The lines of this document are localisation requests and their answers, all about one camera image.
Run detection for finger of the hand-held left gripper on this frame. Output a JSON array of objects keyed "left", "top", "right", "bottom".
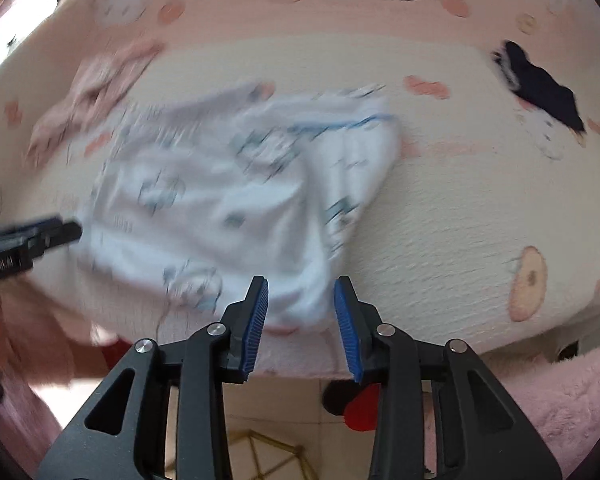
[{"left": 26, "top": 214, "right": 84, "bottom": 259}]

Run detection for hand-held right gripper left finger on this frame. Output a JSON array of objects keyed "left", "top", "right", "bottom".
[{"left": 35, "top": 275, "right": 271, "bottom": 480}]

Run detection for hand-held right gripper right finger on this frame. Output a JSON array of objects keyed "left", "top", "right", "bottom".
[{"left": 333, "top": 275, "right": 564, "bottom": 480}]

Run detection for white printed pants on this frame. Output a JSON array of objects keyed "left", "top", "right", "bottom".
[{"left": 75, "top": 80, "right": 403, "bottom": 331}]

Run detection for red slipper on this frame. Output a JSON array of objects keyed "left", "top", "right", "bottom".
[
  {"left": 322, "top": 380, "right": 381, "bottom": 433},
  {"left": 97, "top": 337, "right": 133, "bottom": 376}
]

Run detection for pink garment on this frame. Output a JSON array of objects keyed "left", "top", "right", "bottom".
[{"left": 27, "top": 40, "right": 166, "bottom": 166}]

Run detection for pink cartoon printed blanket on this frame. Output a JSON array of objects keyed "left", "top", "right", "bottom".
[{"left": 0, "top": 0, "right": 600, "bottom": 381}]

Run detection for pink fuzzy robe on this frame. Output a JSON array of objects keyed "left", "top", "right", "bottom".
[{"left": 500, "top": 345, "right": 600, "bottom": 480}]

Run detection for navy garment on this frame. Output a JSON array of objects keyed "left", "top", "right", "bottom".
[{"left": 492, "top": 40, "right": 588, "bottom": 136}]

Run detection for yellow wire rack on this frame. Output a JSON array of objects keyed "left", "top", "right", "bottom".
[{"left": 225, "top": 430, "right": 321, "bottom": 480}]

